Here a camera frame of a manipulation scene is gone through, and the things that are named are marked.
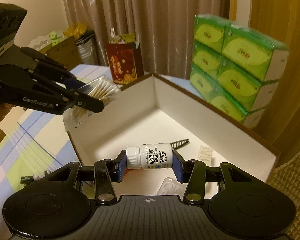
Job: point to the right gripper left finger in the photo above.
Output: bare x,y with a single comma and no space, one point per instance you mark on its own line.
107,172

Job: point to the clear floss pick box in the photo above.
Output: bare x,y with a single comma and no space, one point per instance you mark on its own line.
171,186

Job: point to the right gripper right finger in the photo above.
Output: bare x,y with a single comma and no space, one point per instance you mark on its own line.
193,173

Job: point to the brown cardboard box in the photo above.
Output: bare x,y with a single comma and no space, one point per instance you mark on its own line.
155,110

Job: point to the brown curtain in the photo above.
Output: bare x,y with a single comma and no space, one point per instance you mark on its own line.
165,28

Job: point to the green tissue pack stack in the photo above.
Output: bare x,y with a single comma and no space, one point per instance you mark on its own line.
236,69

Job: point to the red gift bag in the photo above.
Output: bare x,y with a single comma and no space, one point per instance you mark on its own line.
124,57

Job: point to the cardboard boxes pile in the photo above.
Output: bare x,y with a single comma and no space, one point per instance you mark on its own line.
75,46

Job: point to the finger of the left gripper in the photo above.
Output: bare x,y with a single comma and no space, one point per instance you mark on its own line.
52,70
27,88

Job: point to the green lip balm tube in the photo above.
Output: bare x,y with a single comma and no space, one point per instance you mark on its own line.
28,180

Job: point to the cotton swabs bag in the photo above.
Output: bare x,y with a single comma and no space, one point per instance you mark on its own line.
98,93

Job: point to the white pill bottle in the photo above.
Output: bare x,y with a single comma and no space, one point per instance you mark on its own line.
149,156

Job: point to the quilted chair cushion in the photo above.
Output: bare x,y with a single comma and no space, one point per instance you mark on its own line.
286,178

